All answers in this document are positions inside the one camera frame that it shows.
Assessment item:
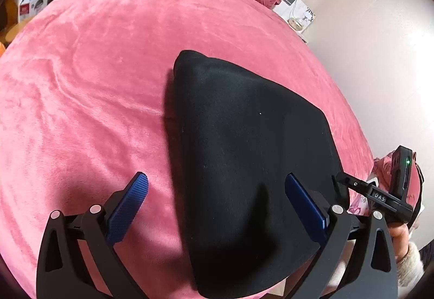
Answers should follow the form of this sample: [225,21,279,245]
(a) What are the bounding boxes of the white printed box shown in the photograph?
[17,0,55,23]

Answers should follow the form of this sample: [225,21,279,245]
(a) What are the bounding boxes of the pink fleece bed blanket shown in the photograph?
[0,0,377,299]

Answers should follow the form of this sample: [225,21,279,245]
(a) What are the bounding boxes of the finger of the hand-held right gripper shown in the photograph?
[336,172,371,200]

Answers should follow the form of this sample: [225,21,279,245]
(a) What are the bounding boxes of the white floral nightstand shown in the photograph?
[271,0,317,44]

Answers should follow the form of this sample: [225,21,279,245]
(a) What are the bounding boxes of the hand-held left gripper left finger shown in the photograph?
[36,171,150,299]

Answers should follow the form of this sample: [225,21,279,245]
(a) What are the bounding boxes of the black pants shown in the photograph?
[164,50,351,299]

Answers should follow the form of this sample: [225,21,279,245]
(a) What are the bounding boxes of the person's right forearm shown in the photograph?
[395,241,425,290]

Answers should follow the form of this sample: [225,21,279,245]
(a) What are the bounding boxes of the person's right hand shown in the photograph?
[388,222,412,258]

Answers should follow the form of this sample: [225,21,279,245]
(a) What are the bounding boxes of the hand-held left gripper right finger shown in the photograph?
[285,173,399,299]

